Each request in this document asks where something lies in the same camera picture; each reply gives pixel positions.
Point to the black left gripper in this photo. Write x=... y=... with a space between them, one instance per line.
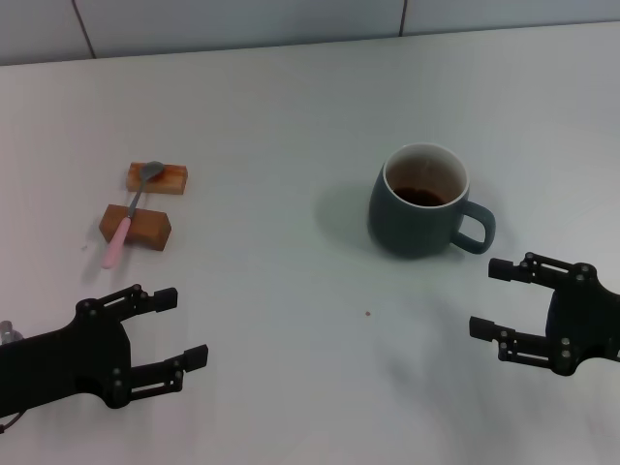
x=72 y=358

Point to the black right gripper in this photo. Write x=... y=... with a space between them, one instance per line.
x=591 y=319

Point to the grey ceramic mug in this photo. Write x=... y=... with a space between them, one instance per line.
x=407 y=227

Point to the dark brown wooden block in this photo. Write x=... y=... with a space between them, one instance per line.
x=147 y=227

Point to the light wooden grooved block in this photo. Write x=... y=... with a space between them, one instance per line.
x=169 y=181

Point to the dark coffee liquid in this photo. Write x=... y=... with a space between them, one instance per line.
x=419 y=196

